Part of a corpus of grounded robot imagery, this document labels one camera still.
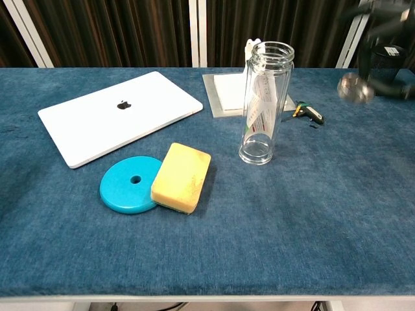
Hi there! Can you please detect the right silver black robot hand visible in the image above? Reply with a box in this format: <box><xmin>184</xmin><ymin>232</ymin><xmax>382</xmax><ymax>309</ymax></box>
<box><xmin>343</xmin><ymin>0</ymin><xmax>415</xmax><ymax>100</ymax></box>

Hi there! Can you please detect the black round object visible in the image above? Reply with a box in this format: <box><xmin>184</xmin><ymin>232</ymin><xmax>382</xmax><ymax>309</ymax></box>
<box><xmin>369</xmin><ymin>43</ymin><xmax>409</xmax><ymax>86</ymax></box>

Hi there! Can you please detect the clear glass jar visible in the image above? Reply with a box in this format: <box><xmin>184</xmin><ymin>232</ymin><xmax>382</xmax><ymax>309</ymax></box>
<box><xmin>238</xmin><ymin>41</ymin><xmax>296</xmax><ymax>165</ymax></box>

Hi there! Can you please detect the green black hand tool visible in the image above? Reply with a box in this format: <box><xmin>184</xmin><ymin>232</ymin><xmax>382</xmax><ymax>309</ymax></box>
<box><xmin>281</xmin><ymin>100</ymin><xmax>326</xmax><ymax>128</ymax></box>

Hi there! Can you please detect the printed paper leaflet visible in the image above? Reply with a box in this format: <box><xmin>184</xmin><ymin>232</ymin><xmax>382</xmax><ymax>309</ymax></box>
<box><xmin>245</xmin><ymin>73</ymin><xmax>277</xmax><ymax>135</ymax></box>

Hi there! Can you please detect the small white plastic stand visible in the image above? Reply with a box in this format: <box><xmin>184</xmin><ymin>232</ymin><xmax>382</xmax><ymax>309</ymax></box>
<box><xmin>243</xmin><ymin>38</ymin><xmax>263</xmax><ymax>71</ymax></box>

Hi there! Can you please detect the white square board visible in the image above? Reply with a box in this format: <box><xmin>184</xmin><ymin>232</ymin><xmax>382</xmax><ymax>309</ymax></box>
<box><xmin>212</xmin><ymin>73</ymin><xmax>248</xmax><ymax>113</ymax></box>

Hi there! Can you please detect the blue tablecloth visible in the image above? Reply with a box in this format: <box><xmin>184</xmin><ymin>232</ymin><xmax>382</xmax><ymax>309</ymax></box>
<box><xmin>0</xmin><ymin>67</ymin><xmax>415</xmax><ymax>297</ymax></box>

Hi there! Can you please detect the yellow sponge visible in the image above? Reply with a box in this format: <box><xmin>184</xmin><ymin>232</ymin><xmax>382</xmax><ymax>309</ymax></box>
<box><xmin>150</xmin><ymin>142</ymin><xmax>212</xmax><ymax>215</ymax></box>

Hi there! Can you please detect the white closed laptop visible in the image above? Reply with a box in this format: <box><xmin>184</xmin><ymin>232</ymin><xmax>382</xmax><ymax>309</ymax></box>
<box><xmin>37</xmin><ymin>71</ymin><xmax>204</xmax><ymax>169</ymax></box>

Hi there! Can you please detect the blue disc with hole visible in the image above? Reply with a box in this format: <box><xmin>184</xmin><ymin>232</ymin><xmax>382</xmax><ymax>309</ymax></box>
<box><xmin>99</xmin><ymin>155</ymin><xmax>163</xmax><ymax>215</ymax></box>

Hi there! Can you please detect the white frame post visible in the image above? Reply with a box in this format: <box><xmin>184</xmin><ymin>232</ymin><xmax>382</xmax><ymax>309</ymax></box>
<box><xmin>2</xmin><ymin>0</ymin><xmax>54</xmax><ymax>68</ymax></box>
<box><xmin>189</xmin><ymin>0</ymin><xmax>208</xmax><ymax>68</ymax></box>
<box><xmin>335</xmin><ymin>12</ymin><xmax>370</xmax><ymax>69</ymax></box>

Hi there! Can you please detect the grey square base plate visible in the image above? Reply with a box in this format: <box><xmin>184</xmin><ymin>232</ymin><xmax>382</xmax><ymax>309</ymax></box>
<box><xmin>202</xmin><ymin>73</ymin><xmax>296</xmax><ymax>119</ymax></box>

